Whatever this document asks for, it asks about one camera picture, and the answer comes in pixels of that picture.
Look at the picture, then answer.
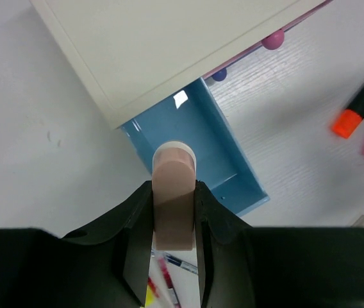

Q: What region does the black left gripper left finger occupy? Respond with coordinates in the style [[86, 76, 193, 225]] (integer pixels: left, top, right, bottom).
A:
[[0, 182, 153, 307]]

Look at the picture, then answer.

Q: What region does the orange highlighter marker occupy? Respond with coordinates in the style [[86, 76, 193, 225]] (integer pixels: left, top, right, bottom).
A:
[[331, 84, 364, 139]]

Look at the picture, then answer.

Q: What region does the yellow highlighter marker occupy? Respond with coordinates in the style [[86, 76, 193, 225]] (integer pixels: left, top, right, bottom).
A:
[[145, 286, 156, 307]]

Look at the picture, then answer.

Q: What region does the pink stapler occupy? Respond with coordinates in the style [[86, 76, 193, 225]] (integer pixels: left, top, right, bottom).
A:
[[152, 141, 196, 251]]

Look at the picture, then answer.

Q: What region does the blue pen refill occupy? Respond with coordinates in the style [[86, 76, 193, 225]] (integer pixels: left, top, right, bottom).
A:
[[163, 253, 198, 275]]

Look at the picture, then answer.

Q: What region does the pink pen refill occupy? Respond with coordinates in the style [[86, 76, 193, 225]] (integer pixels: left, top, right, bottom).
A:
[[155, 252, 181, 308]]

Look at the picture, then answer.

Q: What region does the pink drawer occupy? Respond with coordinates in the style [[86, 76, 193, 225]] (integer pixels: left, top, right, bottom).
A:
[[202, 0, 332, 79]]

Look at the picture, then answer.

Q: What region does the red pen refill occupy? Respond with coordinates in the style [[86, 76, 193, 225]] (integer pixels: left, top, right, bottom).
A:
[[147, 277, 160, 298]]

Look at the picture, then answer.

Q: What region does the white drawer cabinet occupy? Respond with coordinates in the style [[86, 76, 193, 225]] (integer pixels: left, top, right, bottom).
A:
[[32, 0, 319, 128]]

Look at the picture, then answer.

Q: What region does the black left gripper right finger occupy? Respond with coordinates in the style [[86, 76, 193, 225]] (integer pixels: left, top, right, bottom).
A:
[[195, 182, 364, 307]]

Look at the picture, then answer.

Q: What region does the light blue drawer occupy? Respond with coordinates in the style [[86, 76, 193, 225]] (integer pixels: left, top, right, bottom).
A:
[[121, 78, 269, 216]]

